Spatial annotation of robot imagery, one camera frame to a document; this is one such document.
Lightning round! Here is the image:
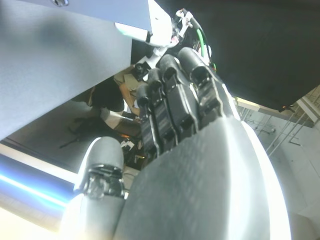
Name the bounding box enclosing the white cabinet door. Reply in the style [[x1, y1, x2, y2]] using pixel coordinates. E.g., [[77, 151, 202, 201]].
[[14, 0, 154, 35]]

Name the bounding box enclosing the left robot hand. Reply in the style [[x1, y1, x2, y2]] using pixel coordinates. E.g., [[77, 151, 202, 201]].
[[59, 46, 294, 240]]

